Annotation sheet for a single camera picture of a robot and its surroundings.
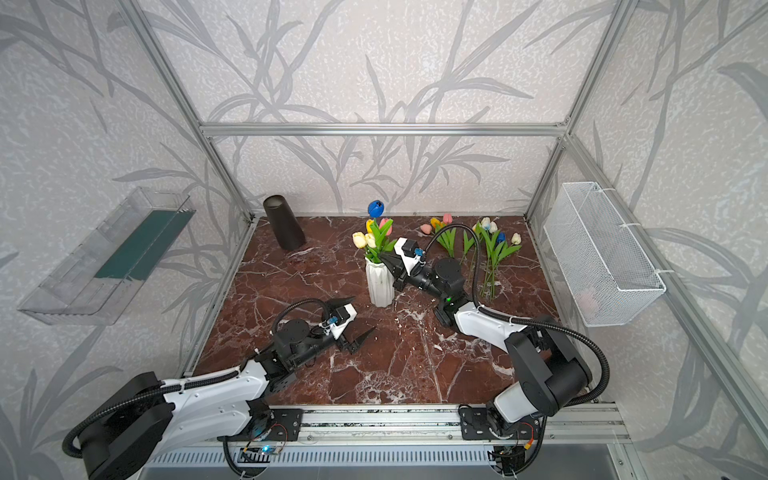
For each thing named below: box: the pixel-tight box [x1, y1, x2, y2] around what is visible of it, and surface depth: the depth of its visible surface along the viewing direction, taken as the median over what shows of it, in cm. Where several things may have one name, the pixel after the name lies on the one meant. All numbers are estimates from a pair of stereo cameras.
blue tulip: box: [367, 200, 385, 224], surface depth 61 cm
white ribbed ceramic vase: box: [365, 257, 395, 308], surface depth 86 cm
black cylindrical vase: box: [263, 194, 306, 250], surface depth 106 cm
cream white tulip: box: [352, 231, 367, 249], surface depth 74 cm
